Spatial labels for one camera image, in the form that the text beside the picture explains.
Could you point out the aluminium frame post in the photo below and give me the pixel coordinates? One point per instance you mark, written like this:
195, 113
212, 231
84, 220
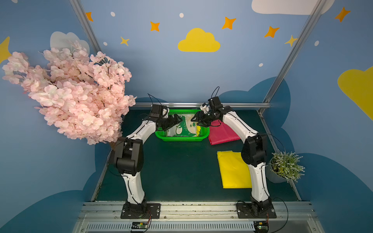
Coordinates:
85, 23
303, 36

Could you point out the pink raincoat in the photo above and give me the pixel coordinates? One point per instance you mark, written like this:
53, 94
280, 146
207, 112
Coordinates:
221, 133

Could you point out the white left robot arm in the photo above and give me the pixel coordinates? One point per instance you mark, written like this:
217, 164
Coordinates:
128, 154

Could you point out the aluminium frame post left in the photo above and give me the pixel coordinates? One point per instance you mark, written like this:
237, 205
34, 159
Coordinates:
85, 23

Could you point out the aluminium frame back rail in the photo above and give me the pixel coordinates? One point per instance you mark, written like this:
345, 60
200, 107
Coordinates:
148, 105

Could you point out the green dinosaur raincoat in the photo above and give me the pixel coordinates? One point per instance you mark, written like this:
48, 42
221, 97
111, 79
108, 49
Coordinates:
186, 128

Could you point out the aluminium front rail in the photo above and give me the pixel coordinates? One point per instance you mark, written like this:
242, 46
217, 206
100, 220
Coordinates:
195, 217

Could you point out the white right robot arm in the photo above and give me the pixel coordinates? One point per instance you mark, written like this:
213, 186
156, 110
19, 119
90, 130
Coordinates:
254, 151

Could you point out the yellow duck raincoat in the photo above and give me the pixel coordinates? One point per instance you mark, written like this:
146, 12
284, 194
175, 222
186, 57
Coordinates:
198, 130

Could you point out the green plastic basket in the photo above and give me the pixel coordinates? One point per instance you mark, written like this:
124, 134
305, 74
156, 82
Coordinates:
203, 134

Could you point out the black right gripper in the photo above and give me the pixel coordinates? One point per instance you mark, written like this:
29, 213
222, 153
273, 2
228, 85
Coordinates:
202, 118

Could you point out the right circuit board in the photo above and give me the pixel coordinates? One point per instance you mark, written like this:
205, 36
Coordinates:
261, 227

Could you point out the circuit board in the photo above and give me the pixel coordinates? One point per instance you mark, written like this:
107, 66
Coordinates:
139, 226
261, 227

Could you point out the plain yellow raincoat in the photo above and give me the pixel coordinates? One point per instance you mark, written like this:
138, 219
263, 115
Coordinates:
233, 170

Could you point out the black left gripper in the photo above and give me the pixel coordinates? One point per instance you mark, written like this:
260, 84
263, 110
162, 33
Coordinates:
171, 121

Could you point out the pink blossom artificial tree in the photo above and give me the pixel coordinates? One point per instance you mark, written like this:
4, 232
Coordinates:
81, 94

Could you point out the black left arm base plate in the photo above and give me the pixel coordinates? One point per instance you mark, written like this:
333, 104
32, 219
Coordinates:
151, 210

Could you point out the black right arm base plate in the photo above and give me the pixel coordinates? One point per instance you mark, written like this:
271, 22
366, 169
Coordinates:
244, 211

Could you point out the small potted green plant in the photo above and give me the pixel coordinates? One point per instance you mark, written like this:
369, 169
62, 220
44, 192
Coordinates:
284, 167

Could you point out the left circuit board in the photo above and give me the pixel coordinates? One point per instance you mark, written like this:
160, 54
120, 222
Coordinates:
139, 226

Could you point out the aluminium frame post right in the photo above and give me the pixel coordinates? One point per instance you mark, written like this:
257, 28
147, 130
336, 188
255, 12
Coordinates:
303, 36

